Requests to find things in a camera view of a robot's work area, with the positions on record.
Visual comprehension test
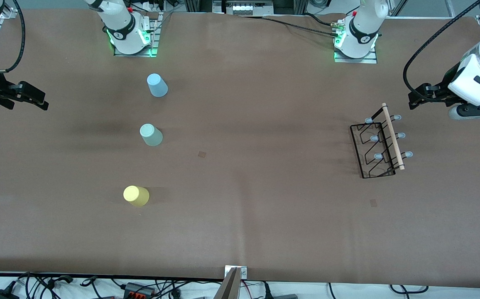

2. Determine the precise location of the black wire cup holder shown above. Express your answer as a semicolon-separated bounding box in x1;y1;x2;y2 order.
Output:
350;103;414;179

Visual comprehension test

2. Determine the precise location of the mint green plastic cup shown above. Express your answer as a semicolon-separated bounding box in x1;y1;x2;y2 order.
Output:
140;123;164;147

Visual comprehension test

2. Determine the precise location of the yellow plastic cup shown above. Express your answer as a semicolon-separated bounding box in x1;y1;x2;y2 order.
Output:
123;185;150;207

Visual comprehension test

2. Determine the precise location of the light blue plastic cup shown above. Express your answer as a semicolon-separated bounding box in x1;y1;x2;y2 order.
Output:
147;73;169;98

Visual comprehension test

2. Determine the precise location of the grey power strip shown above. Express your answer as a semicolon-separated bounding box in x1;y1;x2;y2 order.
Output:
212;0;274;16

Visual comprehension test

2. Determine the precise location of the grey connector with orange levers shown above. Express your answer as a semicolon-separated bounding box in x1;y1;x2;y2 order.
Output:
122;282;156;299

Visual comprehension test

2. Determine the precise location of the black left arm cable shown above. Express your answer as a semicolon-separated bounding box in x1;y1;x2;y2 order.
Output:
403;0;480;102

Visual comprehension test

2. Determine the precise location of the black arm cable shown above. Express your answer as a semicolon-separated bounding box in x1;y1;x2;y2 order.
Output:
403;0;480;102
0;0;26;74

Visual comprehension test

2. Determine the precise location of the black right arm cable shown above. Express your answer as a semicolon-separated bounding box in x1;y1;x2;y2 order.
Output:
0;0;26;74

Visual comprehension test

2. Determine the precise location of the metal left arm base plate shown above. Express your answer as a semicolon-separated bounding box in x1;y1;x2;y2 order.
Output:
334;45;378;64

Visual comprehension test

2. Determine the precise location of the aluminium table edge rail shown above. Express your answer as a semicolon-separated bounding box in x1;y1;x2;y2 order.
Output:
0;7;19;61

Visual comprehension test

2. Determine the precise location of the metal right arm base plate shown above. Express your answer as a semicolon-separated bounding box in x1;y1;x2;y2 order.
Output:
113;12;160;57

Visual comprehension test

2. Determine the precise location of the black braided table cable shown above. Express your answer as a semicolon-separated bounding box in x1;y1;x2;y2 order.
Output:
240;12;342;39

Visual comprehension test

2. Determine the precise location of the aluminium frame post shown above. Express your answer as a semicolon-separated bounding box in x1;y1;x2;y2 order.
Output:
185;0;212;13

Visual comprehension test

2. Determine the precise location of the looped black floor cable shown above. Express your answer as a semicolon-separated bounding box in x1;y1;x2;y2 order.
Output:
389;284;428;294

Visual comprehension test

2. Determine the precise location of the metal camera pole with bracket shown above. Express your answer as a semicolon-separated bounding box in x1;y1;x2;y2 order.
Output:
213;266;249;299

